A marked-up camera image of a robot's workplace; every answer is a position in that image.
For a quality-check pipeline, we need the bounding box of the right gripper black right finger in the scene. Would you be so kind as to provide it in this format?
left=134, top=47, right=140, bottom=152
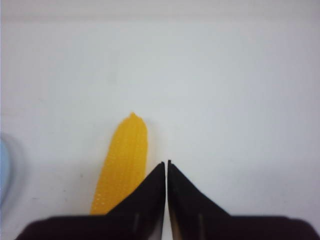
left=167, top=160, right=231, bottom=240

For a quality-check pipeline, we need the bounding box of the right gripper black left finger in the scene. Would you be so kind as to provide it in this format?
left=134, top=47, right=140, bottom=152
left=105, top=162, right=166, bottom=240

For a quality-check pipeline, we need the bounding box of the yellow corn cob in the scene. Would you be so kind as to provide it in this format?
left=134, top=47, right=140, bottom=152
left=90, top=112, right=148, bottom=215

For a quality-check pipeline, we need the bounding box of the light blue round plate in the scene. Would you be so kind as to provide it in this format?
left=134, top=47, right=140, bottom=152
left=0, top=133, right=16, bottom=210

